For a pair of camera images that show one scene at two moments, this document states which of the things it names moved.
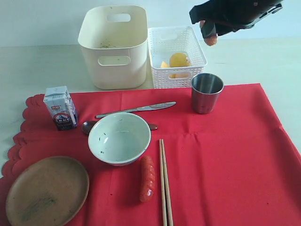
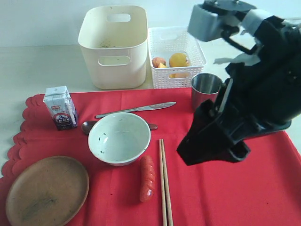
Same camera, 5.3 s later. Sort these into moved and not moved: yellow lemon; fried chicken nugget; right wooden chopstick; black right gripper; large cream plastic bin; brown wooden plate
Moved: fried chicken nugget; black right gripper
Not moved: large cream plastic bin; brown wooden plate; right wooden chopstick; yellow lemon
